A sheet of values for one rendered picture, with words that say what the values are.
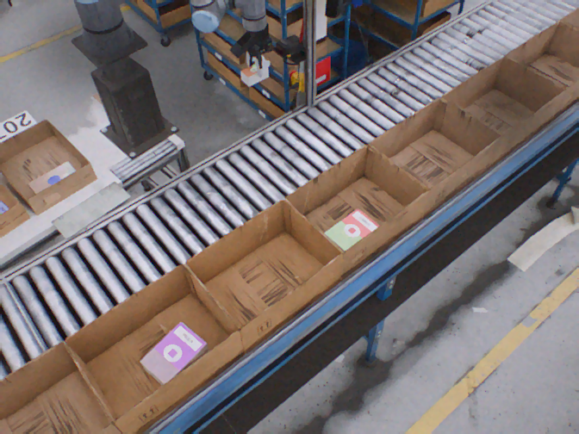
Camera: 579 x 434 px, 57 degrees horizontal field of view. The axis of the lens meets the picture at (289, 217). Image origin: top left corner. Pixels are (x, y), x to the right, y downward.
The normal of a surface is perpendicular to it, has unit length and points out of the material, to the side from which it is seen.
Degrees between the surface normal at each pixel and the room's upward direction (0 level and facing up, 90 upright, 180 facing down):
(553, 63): 1
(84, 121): 0
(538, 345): 0
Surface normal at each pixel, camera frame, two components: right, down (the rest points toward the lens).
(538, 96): -0.78, 0.50
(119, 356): -0.04, -0.61
